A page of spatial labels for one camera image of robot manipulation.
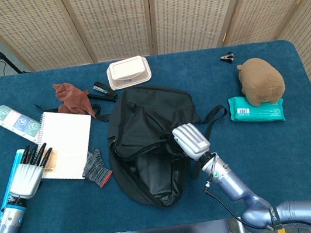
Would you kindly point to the rust brown cloth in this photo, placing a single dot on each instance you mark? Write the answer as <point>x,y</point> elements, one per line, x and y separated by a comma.
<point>73,100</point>

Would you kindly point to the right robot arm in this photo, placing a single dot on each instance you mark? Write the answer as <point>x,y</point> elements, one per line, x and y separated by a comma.
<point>234,184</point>

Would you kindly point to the black backpack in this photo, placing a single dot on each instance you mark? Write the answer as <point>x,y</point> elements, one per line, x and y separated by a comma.
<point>143,115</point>

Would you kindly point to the white box with green circles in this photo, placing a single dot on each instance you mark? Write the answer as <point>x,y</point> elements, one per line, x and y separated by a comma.
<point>14,121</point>

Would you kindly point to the grey knit work glove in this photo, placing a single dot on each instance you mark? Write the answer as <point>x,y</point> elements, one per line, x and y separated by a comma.
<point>96,170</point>

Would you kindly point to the white spiral notebook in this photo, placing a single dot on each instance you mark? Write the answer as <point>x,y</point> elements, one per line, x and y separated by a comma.
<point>68,142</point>

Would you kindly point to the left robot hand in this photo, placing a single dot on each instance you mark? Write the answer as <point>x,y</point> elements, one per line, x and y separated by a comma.
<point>26,179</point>

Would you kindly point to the black stapler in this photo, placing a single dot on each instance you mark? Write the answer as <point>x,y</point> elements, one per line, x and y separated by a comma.
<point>104,93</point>

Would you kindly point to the long blue box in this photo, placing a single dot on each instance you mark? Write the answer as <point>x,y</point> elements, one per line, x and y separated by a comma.
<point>5,196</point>

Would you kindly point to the black staple remover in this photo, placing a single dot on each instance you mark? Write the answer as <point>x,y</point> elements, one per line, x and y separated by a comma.
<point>227,57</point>

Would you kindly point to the green wet wipes pack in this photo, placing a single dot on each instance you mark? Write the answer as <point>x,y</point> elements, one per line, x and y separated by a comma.
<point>258,113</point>

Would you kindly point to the brown plush toy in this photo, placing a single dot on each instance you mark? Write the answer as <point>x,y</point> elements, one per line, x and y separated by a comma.
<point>260,80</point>

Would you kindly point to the white plastic food box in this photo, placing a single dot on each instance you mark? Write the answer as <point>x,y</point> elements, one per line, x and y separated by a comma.
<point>128,72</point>

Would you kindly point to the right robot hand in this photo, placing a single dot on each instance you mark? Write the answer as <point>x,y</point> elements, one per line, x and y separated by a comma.
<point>192,141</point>

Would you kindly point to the blue table cover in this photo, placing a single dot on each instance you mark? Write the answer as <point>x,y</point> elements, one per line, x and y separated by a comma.
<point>69,210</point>

